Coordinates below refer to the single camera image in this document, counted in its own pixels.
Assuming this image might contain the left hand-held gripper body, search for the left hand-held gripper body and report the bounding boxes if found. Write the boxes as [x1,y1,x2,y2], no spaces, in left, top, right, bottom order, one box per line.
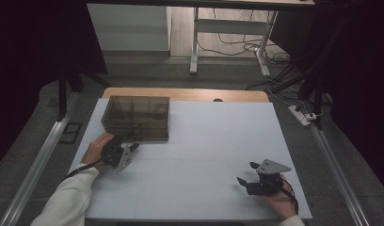
[100,134,134,174]

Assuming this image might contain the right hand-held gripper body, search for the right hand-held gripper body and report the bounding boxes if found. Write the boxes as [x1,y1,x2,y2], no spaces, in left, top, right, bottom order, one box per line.
[245,158,293,197]

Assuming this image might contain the brown transparent drawer box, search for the brown transparent drawer box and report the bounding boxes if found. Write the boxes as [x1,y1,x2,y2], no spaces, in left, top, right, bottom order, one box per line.
[101,95,171,143]

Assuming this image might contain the person's left hand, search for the person's left hand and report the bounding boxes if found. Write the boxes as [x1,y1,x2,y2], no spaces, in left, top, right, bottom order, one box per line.
[81,132,116,172]

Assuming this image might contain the person's right hand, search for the person's right hand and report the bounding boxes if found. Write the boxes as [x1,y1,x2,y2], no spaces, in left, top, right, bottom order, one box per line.
[259,175,298,220]

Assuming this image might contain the white table mat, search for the white table mat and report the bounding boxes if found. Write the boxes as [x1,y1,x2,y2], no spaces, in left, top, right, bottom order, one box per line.
[69,98,313,220]

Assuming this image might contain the white power strip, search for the white power strip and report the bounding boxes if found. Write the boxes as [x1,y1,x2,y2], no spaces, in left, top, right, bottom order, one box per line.
[287,105,312,127]

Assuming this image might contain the wooden table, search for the wooden table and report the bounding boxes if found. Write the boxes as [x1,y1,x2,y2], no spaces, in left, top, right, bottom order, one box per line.
[102,87,270,104]

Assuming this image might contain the white cabinet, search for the white cabinet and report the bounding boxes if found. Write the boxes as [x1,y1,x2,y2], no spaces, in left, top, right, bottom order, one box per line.
[87,3,172,52]

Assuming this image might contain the black curtain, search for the black curtain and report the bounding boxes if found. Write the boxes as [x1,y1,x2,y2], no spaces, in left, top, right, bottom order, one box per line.
[269,0,384,196]
[0,0,108,170]

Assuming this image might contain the white-legged desk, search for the white-legged desk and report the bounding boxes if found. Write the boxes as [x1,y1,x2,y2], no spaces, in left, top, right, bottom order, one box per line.
[86,0,316,78]

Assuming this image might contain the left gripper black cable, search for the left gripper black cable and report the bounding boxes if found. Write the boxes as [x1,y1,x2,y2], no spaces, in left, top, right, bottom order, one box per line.
[62,159,105,182]

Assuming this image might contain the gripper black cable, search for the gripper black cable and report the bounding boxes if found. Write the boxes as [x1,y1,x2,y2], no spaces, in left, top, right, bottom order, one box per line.
[62,159,105,182]
[282,182,299,215]

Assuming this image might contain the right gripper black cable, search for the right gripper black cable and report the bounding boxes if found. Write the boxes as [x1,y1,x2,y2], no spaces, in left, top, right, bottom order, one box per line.
[282,182,299,215]

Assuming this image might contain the black floor frame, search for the black floor frame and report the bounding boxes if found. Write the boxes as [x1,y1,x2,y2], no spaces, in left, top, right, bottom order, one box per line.
[58,121,83,145]

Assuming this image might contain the aluminium floor rail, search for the aluminium floor rail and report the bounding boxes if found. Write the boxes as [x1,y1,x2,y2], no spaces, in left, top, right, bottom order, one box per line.
[311,123,372,226]
[0,92,81,226]

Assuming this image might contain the black floor cable tangle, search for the black floor cable tangle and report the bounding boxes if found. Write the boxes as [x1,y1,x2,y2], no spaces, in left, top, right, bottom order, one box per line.
[198,8,292,65]

